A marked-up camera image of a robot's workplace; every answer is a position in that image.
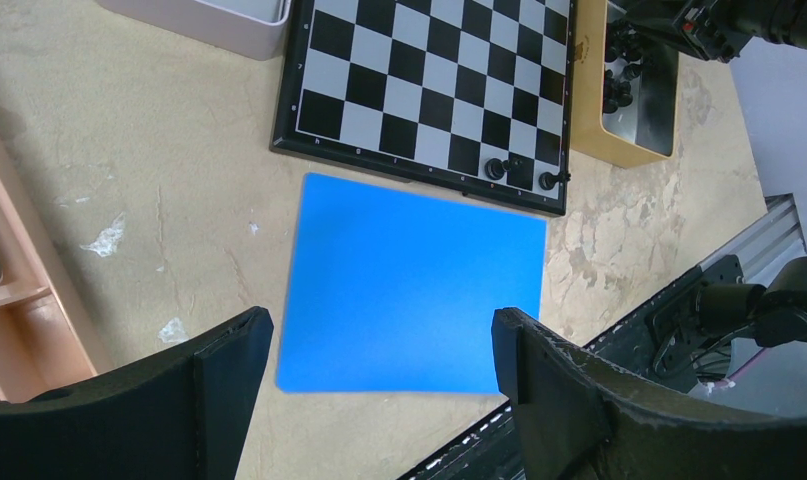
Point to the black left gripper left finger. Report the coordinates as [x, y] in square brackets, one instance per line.
[182, 413]

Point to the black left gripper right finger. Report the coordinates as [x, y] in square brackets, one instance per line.
[580, 416]

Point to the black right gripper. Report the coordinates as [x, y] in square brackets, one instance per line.
[719, 30]

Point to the black chess piece corner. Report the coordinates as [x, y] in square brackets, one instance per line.
[548, 181]

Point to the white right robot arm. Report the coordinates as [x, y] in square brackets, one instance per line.
[771, 316]

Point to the yellow tin with black pieces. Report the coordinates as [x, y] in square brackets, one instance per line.
[624, 94]

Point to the pink tin with white pieces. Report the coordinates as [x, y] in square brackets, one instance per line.
[253, 29]

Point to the peach desk organizer tray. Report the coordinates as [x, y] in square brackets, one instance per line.
[47, 339]

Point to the blue mat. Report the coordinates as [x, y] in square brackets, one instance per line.
[395, 292]

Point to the black white chessboard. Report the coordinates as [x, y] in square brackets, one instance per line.
[428, 91]

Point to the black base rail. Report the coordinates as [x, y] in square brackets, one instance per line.
[490, 448]

